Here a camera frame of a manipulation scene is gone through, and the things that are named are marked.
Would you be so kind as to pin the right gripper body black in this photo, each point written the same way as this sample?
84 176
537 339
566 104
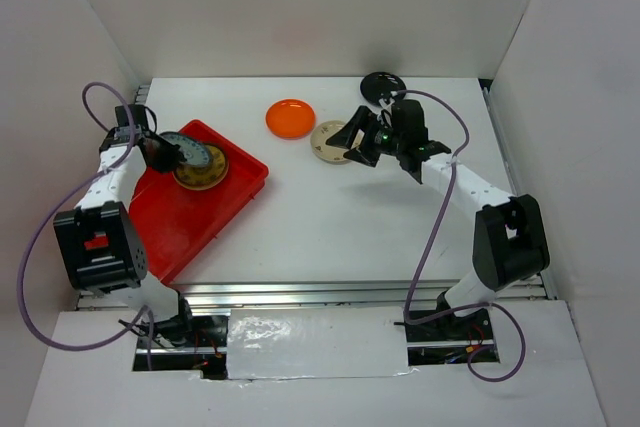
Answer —
387 140

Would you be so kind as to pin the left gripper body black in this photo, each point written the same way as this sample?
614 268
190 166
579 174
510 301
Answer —
166 154

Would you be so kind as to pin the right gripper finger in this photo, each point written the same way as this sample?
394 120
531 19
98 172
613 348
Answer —
358 123
365 157

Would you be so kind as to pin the blue white patterned plate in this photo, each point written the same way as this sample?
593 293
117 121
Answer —
193 152

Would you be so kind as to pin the yellow brown patterned plate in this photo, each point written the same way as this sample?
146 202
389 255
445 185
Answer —
204 178

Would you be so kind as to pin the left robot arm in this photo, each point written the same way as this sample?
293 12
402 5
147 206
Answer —
101 249

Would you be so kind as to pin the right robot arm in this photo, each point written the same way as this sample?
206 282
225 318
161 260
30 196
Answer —
509 241

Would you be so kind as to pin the red plastic bin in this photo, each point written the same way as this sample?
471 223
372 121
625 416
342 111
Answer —
175 223

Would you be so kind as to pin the beige plate with motifs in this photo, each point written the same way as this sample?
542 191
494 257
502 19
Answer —
321 149

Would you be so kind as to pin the orange plate far left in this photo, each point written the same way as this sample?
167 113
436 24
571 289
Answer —
290 119

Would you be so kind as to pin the black plate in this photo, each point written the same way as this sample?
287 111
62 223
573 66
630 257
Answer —
377 87

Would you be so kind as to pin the white foil cover sheet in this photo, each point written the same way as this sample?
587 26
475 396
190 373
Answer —
307 343

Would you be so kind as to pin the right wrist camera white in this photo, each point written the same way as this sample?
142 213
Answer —
386 105

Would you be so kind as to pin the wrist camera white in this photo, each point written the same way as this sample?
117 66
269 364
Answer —
386 105
123 136

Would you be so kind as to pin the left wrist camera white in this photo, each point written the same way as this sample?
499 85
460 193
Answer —
123 136

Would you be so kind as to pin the aluminium rail front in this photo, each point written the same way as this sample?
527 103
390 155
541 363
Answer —
217 296

